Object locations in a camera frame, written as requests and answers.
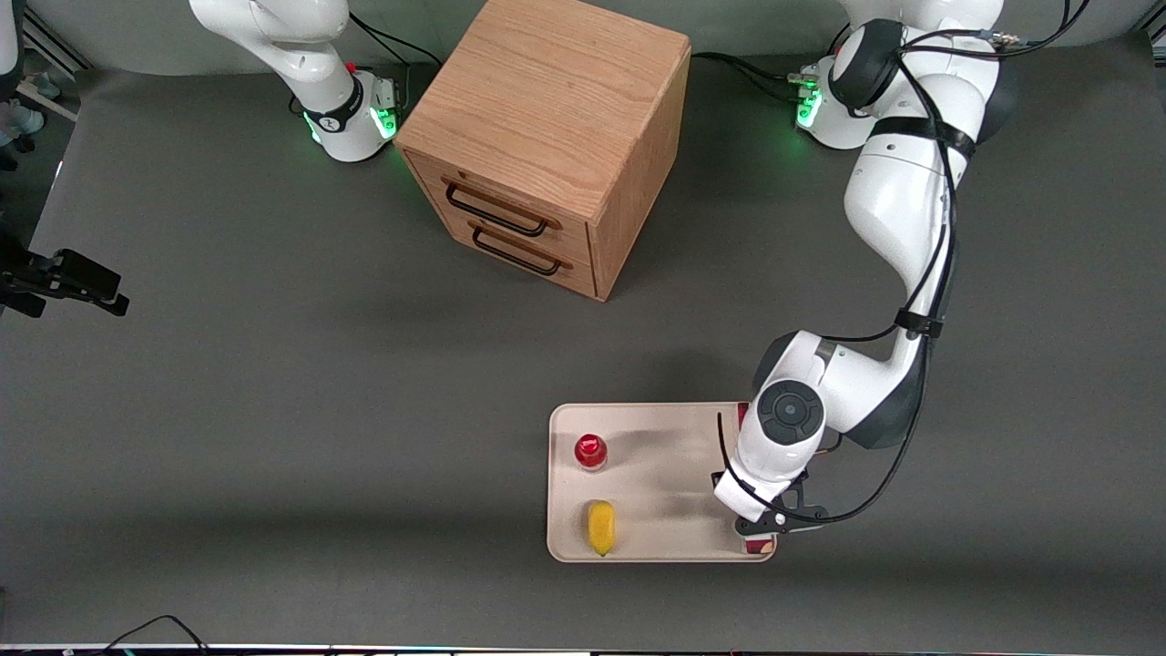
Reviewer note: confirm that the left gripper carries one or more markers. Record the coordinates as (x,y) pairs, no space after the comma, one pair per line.
(716,477)

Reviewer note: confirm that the black parked right gripper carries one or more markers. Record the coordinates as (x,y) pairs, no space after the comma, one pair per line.
(56,274)

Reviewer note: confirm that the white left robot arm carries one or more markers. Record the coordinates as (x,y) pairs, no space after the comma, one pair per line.
(897,200)

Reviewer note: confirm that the cream plastic tray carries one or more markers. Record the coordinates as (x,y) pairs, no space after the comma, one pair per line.
(665,497)

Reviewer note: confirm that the red capped small bottle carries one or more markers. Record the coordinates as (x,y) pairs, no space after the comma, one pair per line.
(590,450)

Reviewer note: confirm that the wooden two-drawer cabinet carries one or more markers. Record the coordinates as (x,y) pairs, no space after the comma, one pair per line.
(547,100)

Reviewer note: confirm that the aluminium frame rail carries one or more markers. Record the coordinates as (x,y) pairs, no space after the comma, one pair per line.
(55,41)

